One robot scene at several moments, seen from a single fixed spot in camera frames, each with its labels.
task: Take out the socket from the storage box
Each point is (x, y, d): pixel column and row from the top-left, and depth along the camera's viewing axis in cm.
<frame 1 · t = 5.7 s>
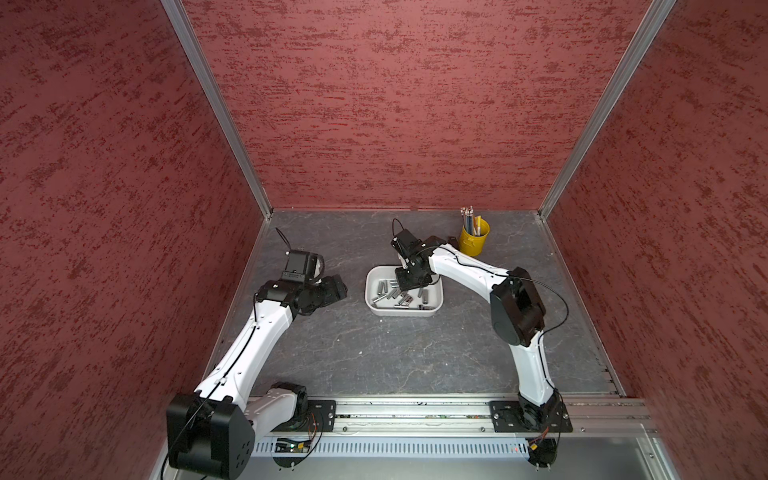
left hand: (334, 300, 81), fingers open
right hand: (408, 288, 93), fingers open
white plastic storage box: (385, 307, 94), point 2 cm above the table
pencils in cup: (472, 224, 103), point 13 cm above the table
chrome sockets in box: (404, 299, 97), point 2 cm above the table

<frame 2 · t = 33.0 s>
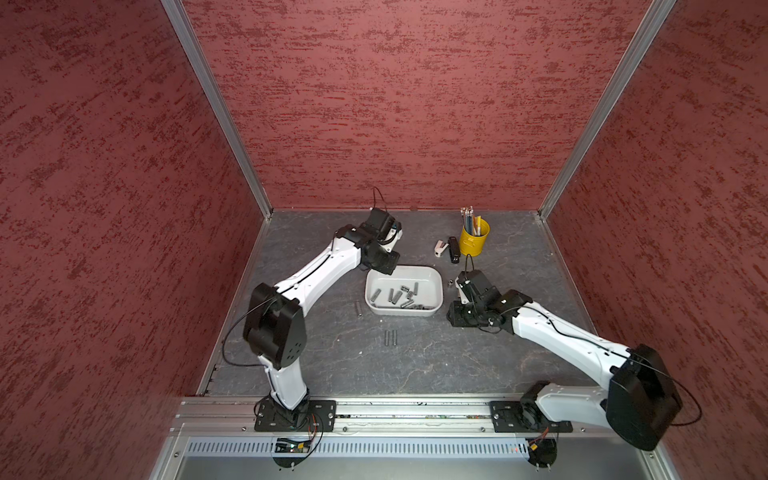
left hand: (386, 269, 86), fingers closed
right hand: (452, 321, 84), fingers open
white small stapler: (440, 246, 109), point 3 cm above the table
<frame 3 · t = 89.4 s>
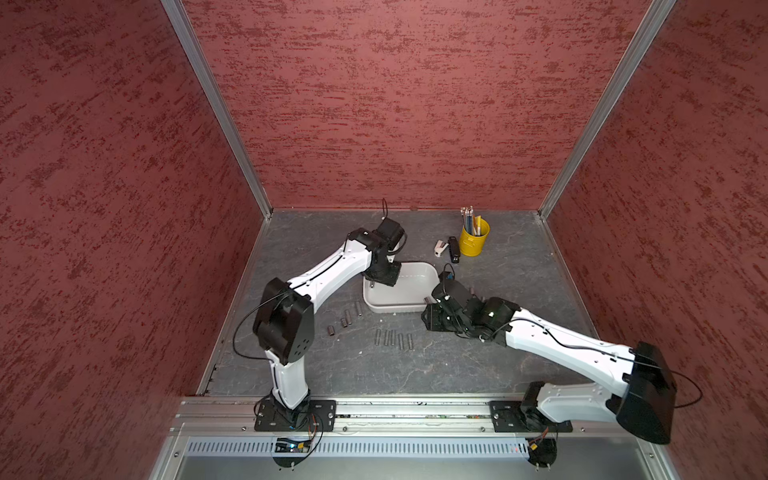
left hand: (384, 283, 86), fingers open
right hand: (428, 323, 79), fingers open
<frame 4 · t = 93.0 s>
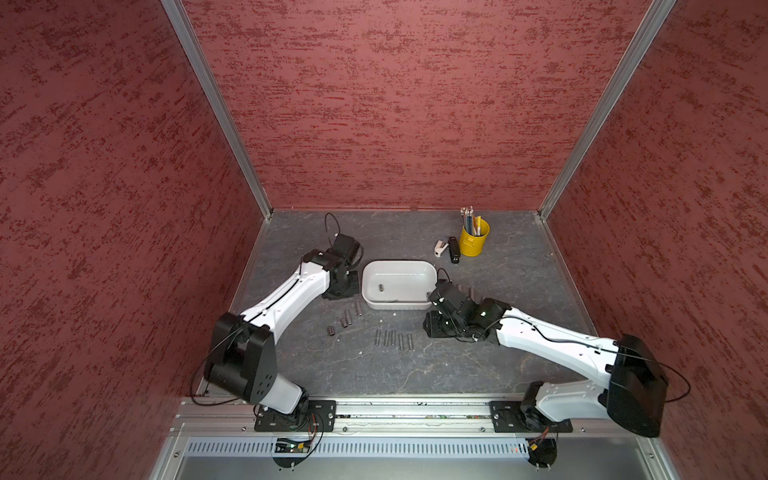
left hand: (347, 297, 85), fingers closed
right hand: (430, 331, 81), fingers open
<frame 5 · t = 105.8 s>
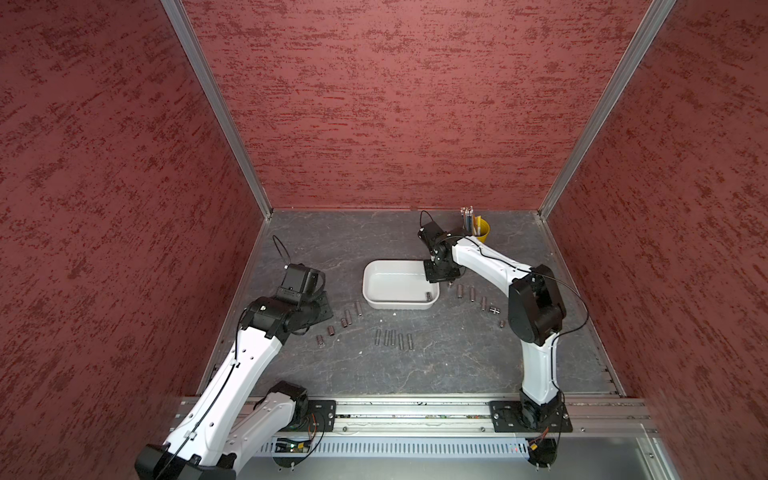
left hand: (323, 314, 76), fingers open
right hand: (438, 281, 93), fingers open
